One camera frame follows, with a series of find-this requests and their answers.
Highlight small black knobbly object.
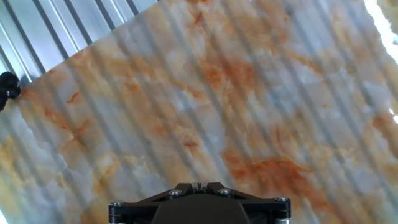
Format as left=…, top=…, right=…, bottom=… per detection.
left=0, top=70, right=22, bottom=111

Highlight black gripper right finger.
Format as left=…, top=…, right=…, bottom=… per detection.
left=198, top=182, right=292, bottom=224

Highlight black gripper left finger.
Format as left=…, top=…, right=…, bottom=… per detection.
left=108, top=182, right=200, bottom=224

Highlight orange marble pattern sheet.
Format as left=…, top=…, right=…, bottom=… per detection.
left=0, top=0, right=398, bottom=224

